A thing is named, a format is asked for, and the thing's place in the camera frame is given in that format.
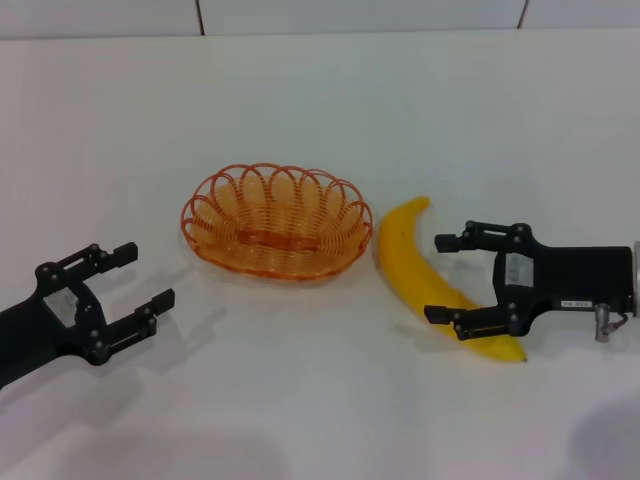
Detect yellow banana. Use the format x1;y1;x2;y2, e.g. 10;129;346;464
377;195;528;364

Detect orange woven plastic basket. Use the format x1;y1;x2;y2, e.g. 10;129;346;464
180;161;374;279

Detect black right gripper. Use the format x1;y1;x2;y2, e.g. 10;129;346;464
423;220;635;343

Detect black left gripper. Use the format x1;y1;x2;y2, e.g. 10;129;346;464
0;241;177;392

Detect silver cable connector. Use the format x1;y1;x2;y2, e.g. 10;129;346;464
593;302;614;344

